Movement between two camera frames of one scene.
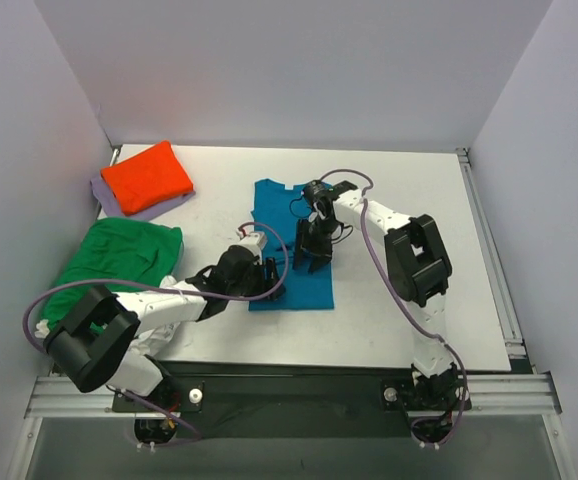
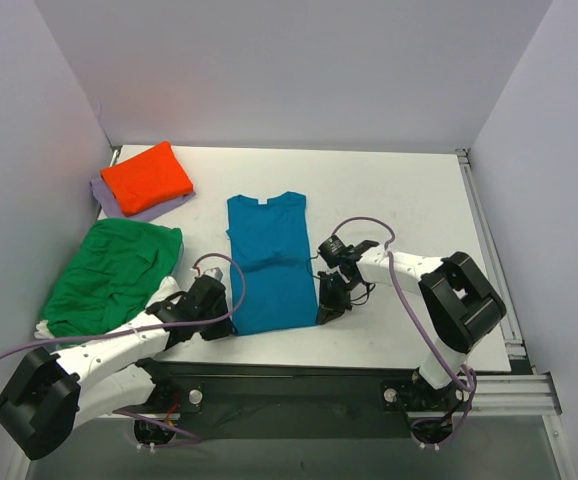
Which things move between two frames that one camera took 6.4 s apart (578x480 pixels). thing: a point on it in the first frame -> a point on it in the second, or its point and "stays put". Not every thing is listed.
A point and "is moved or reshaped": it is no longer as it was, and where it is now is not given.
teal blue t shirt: [277, 211] is moved or reshaped
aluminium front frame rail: [490, 395] stays put
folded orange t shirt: [147, 177] stays put
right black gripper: [314, 244] -> [332, 292]
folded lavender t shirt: [108, 207] stays put
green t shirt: [118, 249] stays put
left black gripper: [267, 276] -> [217, 320]
